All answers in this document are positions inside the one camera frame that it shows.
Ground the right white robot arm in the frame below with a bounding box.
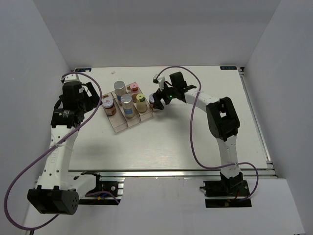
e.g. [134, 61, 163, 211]
[153, 72, 243, 195]

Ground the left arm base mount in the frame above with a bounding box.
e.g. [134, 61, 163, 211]
[70, 171, 122, 206]

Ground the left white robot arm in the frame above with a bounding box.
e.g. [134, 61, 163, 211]
[27, 81, 103, 215]

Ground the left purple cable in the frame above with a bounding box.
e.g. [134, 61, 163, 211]
[3, 72, 122, 231]

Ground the blue sticker left corner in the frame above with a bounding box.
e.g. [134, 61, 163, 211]
[74, 68, 91, 72]

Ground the right clear organizer tray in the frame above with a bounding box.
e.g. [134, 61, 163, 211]
[126, 83, 153, 121]

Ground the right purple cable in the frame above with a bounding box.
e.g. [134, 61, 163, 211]
[158, 66, 260, 202]

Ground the blue sticker corner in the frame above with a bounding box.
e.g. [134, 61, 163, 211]
[74, 68, 91, 72]
[220, 66, 237, 71]

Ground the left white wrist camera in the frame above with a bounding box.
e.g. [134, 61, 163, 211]
[60, 73, 80, 84]

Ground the left clear organizer tray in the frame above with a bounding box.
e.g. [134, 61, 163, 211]
[101, 93, 128, 133]

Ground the silver lid jar blue label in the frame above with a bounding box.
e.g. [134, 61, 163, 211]
[120, 94, 134, 118]

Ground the blue sticker right corner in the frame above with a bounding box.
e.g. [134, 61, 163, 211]
[220, 66, 237, 71]

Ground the pink cap spice bottle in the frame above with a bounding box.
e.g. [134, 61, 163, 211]
[130, 83, 141, 103]

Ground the purple cable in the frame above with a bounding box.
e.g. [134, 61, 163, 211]
[3, 72, 122, 231]
[158, 66, 260, 202]

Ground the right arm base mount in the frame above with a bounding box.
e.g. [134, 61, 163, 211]
[199, 172, 252, 208]

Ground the white lid jar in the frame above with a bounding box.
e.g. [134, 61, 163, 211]
[102, 97, 116, 116]
[149, 94, 158, 112]

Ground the yellow cap white bottle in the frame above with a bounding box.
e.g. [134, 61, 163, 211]
[136, 93, 148, 113]

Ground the aluminium front rail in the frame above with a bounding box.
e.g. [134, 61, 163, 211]
[68, 169, 277, 177]

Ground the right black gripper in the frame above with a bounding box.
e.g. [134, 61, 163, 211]
[153, 81, 178, 110]

